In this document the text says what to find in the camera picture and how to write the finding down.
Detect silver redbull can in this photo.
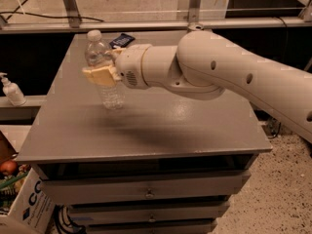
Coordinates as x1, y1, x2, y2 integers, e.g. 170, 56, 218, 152
188, 22, 204, 32

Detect red apple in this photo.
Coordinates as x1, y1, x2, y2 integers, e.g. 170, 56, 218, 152
0, 160, 18, 176

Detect metal frame rail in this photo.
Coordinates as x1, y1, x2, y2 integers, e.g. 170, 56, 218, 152
0, 0, 311, 34

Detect black cable on floor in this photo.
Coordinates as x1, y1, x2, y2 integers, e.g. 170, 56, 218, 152
0, 0, 105, 23

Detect middle cabinet drawer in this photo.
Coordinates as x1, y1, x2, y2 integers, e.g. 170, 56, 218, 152
68, 201, 229, 225

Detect white pump dispenser bottle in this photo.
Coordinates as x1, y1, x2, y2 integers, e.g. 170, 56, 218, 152
0, 72, 26, 106

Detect top cabinet drawer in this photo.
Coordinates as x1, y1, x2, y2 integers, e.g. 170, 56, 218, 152
41, 171, 251, 205

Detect dark blue snack packet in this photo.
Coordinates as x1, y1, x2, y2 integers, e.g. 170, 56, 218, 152
109, 33, 135, 49

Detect cabinet drawer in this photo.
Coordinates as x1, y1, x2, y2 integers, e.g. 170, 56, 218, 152
86, 219, 216, 234
68, 201, 229, 225
41, 171, 251, 205

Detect grey drawer cabinet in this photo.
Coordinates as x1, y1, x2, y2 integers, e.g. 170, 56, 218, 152
15, 29, 273, 234

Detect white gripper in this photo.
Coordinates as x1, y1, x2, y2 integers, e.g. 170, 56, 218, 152
82, 44, 151, 89

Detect white cardboard box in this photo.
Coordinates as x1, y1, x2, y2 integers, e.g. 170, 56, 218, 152
0, 170, 55, 234

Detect bottom cabinet drawer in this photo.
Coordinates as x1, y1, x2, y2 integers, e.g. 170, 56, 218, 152
86, 219, 216, 234

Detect black cables under cabinet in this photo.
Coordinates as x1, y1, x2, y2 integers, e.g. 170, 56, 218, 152
52, 205, 87, 234

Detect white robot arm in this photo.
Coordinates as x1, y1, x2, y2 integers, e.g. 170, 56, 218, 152
83, 30, 312, 142

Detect clear plastic water bottle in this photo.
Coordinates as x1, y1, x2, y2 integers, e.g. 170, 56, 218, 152
85, 30, 124, 109

